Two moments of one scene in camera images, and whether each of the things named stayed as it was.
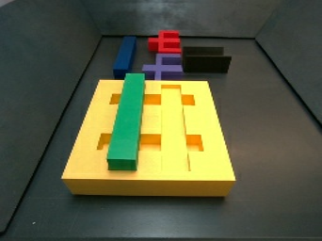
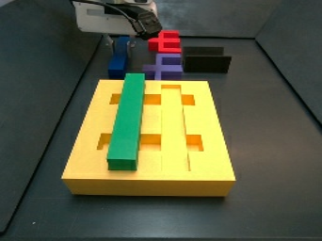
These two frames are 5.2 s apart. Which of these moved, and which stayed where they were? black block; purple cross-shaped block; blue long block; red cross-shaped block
Moved: blue long block
Stayed: purple cross-shaped block; black block; red cross-shaped block
